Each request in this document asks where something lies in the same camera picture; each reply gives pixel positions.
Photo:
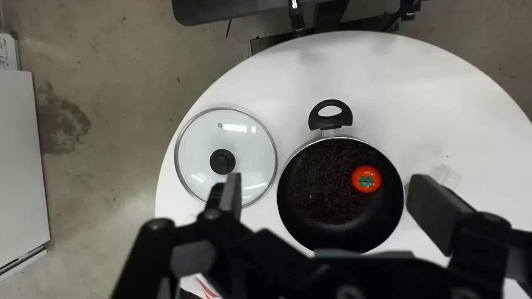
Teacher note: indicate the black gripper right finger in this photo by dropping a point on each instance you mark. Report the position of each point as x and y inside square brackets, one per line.
[438, 213]

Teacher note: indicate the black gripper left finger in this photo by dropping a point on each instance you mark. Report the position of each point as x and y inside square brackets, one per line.
[232, 196]

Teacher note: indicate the glass lid with black knob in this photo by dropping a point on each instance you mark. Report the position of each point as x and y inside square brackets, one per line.
[243, 143]

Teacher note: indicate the red toy tomato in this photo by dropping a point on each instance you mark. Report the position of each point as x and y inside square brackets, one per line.
[366, 180]

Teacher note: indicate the white cloth with red stripe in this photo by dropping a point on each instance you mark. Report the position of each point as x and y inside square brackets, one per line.
[202, 288]

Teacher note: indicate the black robot mounting stand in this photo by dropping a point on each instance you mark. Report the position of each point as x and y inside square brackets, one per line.
[233, 10]

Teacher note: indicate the white cabinet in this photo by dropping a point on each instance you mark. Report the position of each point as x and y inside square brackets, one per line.
[19, 166]

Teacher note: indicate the small white box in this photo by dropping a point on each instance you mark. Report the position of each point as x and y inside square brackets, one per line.
[7, 50]

